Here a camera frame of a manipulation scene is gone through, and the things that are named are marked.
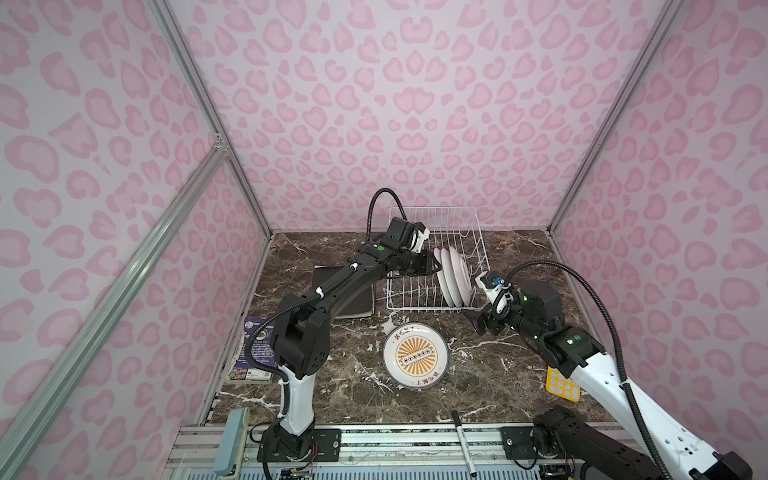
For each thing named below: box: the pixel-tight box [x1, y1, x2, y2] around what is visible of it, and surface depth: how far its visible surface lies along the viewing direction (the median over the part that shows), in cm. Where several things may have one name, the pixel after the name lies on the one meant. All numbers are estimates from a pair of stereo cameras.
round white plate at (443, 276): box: [434, 247, 454, 307], surface depth 88 cm
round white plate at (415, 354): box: [382, 322, 450, 389], surface depth 89 cm
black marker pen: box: [451, 409, 478, 478], surface depth 75 cm
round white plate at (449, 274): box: [441, 248, 462, 308], surface depth 88 cm
